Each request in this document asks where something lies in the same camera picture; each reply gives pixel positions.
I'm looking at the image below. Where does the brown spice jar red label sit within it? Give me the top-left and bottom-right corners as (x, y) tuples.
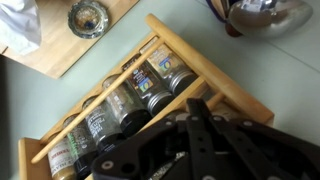
(47, 134), (78, 180)

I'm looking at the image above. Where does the wooden wall spice rack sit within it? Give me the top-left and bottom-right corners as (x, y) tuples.
(18, 13), (275, 180)

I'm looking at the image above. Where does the glass spice jar silver lid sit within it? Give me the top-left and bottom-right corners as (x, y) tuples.
(146, 44), (198, 98)
(124, 61), (175, 117)

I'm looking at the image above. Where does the white tissue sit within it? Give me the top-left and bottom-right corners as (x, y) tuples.
(0, 0), (43, 56)

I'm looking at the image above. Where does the shiny metal bowl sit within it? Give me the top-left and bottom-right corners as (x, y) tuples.
(227, 0), (314, 38)

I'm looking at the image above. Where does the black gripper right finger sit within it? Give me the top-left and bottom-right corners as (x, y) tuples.
(210, 114), (320, 180)

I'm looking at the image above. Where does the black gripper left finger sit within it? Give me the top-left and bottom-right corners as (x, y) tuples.
(90, 97), (220, 180)

